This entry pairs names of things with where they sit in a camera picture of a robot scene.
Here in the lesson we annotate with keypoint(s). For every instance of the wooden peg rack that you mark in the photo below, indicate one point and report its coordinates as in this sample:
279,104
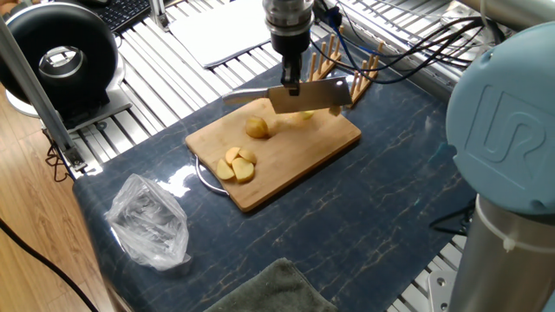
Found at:
368,73

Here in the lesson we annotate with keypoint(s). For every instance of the slanted aluminium post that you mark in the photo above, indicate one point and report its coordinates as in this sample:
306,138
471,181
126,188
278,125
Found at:
34,91

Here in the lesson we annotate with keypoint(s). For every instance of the white paper pad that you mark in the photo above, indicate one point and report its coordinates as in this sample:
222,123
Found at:
217,30

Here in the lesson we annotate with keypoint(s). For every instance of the perforated aluminium plate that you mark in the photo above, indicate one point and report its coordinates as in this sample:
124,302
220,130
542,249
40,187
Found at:
440,290

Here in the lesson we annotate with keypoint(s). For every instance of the dark blue marbled mat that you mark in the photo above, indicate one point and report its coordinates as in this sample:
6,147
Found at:
368,195

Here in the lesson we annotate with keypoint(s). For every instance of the grey-green towel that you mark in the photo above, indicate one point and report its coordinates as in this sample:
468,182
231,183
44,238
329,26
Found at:
277,290

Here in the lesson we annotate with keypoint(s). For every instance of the steel cleaver knife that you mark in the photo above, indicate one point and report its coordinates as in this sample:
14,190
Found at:
312,97

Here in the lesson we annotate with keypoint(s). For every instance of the short aluminium post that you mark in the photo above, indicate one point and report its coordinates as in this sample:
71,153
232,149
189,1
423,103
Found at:
158,13

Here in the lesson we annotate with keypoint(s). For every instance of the potato half with skin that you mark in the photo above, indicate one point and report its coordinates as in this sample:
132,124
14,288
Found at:
256,127

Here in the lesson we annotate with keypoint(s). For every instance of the black keyboard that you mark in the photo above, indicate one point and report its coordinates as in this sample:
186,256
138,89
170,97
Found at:
123,13

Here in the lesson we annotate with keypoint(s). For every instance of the wooden cutting board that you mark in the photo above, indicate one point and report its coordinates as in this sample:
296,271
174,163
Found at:
303,147

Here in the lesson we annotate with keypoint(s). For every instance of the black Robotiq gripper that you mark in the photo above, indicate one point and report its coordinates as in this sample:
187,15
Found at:
291,45

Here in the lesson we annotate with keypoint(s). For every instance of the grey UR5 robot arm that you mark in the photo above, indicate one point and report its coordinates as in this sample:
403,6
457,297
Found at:
511,130

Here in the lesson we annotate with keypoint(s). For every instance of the clear plastic bag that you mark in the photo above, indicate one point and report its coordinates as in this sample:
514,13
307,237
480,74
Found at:
147,221

